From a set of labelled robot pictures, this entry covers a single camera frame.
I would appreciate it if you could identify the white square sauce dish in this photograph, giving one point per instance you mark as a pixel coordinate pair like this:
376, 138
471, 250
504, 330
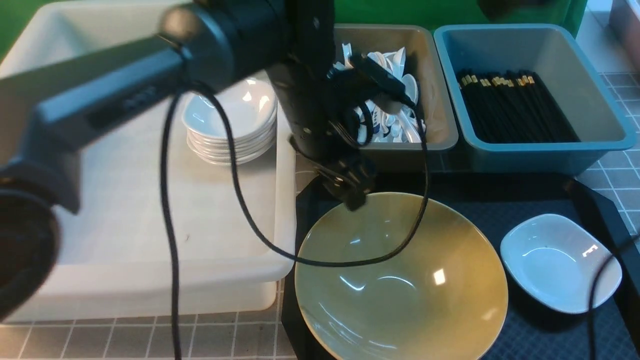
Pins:
555, 260

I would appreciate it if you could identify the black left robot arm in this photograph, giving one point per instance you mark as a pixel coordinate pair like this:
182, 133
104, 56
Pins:
50, 113

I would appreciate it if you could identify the grey-brown plastic bin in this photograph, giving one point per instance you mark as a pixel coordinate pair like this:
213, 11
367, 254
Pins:
422, 62

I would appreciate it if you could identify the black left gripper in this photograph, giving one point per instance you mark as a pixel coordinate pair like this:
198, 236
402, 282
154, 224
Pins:
330, 121

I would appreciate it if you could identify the large white plastic tub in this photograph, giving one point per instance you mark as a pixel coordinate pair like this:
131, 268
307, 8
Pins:
114, 260

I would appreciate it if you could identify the pile of white spoons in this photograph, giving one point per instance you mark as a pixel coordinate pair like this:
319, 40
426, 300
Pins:
400, 120

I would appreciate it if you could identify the teal plastic bin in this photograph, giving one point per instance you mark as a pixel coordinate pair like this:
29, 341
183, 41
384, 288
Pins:
555, 56

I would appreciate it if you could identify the stack of white dishes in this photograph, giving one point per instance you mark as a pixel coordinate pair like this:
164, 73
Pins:
251, 107

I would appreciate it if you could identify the black plastic serving tray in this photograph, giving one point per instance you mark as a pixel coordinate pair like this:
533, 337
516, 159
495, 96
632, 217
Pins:
496, 203

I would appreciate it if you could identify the bundle of black chopsticks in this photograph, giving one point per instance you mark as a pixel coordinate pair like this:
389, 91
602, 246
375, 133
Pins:
514, 107

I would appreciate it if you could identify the green backdrop cloth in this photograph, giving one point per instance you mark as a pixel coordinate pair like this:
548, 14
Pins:
432, 14

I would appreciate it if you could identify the yellow noodle bowl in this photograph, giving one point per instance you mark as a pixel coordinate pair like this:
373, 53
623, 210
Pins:
444, 297

